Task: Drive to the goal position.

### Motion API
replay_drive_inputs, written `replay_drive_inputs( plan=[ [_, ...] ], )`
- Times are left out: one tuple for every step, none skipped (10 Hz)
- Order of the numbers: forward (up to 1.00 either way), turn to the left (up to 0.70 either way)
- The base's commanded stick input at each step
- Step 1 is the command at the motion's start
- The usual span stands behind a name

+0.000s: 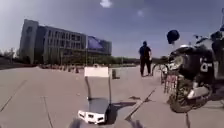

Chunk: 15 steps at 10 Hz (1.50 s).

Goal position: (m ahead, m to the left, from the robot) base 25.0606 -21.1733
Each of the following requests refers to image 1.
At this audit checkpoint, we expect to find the robot's own part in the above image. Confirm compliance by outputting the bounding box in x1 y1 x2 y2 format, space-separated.
68 118 83 128
131 119 145 128

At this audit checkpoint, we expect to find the row of trees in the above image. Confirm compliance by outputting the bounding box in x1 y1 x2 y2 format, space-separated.
43 53 161 67

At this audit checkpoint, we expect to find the bicycle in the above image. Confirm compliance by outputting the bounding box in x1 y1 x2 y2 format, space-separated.
151 61 178 95

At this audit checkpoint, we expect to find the person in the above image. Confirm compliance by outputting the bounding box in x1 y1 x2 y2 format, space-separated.
138 40 154 78

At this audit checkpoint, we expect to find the small robot with white flag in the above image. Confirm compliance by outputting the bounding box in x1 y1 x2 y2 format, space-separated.
77 66 114 125

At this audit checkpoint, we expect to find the large grey building with screen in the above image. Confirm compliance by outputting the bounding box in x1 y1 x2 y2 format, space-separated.
19 18 113 65

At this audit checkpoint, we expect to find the row of bollards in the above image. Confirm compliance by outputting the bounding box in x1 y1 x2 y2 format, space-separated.
38 63 81 74

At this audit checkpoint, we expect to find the dark motorcycle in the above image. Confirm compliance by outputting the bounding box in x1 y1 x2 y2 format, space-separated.
166 29 224 114

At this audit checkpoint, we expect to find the grey stone slab pavement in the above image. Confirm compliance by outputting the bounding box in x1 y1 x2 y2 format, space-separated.
0 64 224 128

